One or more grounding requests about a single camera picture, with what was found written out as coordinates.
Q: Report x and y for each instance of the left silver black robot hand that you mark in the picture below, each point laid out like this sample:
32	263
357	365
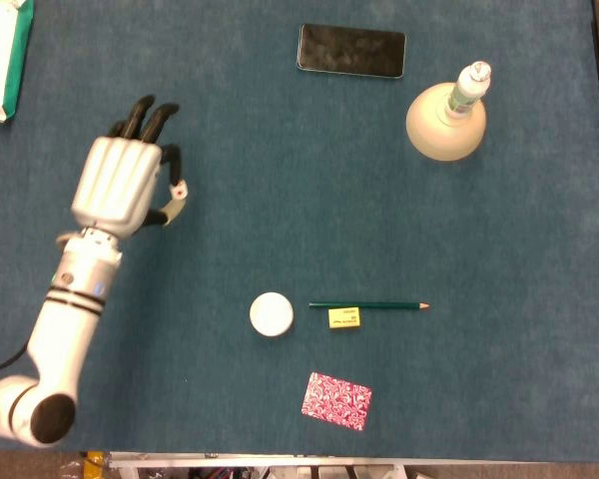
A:
115	184

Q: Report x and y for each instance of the small white die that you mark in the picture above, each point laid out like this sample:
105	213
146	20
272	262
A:
179	190

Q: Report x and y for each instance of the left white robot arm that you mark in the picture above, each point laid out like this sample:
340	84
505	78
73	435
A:
67	324

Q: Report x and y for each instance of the green wet wipes pack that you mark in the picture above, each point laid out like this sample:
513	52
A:
0	60

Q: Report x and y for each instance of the yellow eraser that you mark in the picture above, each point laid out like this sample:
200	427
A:
344	319

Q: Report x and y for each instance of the black smartphone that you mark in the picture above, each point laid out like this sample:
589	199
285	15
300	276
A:
350	51

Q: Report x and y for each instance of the yellow clamp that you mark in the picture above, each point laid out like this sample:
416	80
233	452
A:
94	464

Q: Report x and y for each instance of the green pencil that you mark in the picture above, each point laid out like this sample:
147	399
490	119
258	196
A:
369	305

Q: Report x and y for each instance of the red patterned playing card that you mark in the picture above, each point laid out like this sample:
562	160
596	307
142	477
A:
336	400

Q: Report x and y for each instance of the beige upturned bowl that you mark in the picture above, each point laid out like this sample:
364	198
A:
431	132

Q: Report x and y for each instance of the white plastic bottle green label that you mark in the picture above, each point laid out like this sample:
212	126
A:
466	92

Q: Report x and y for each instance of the white metal table frame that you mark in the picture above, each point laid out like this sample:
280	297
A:
279	459

